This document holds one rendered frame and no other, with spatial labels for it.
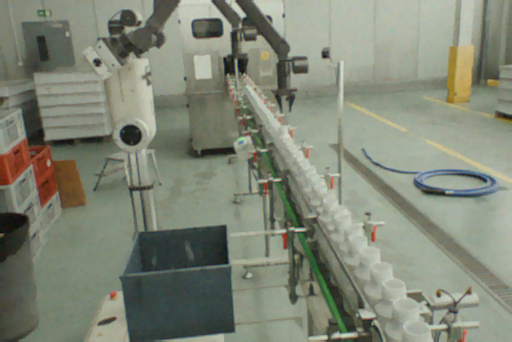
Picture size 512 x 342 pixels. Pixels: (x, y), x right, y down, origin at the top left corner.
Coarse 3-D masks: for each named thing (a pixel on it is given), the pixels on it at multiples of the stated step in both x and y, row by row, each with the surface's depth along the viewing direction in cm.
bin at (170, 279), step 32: (224, 224) 163; (128, 256) 144; (160, 256) 164; (192, 256) 165; (224, 256) 166; (288, 256) 141; (128, 288) 133; (160, 288) 134; (192, 288) 135; (224, 288) 136; (256, 288) 165; (288, 288) 166; (128, 320) 136; (160, 320) 137; (192, 320) 138; (224, 320) 139
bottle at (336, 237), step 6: (336, 216) 108; (342, 216) 109; (348, 216) 108; (336, 222) 107; (342, 222) 106; (348, 222) 106; (336, 228) 107; (342, 228) 106; (330, 234) 109; (336, 234) 107; (342, 234) 106; (336, 240) 106; (342, 240) 106; (336, 246) 107; (330, 252) 109; (330, 258) 110; (330, 264) 110; (336, 264) 108; (336, 270) 108; (330, 276) 111; (336, 276) 109
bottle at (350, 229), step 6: (348, 228) 103; (354, 228) 103; (360, 228) 101; (348, 234) 101; (354, 234) 100; (360, 234) 101; (342, 246) 102; (342, 252) 102; (342, 258) 102; (342, 270) 103; (342, 276) 103; (342, 282) 104; (342, 288) 104
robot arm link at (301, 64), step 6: (282, 48) 183; (282, 54) 184; (288, 54) 184; (294, 60) 186; (300, 60) 187; (306, 60) 187; (294, 66) 186; (300, 66) 186; (306, 66) 186; (294, 72) 187; (300, 72) 188; (306, 72) 188
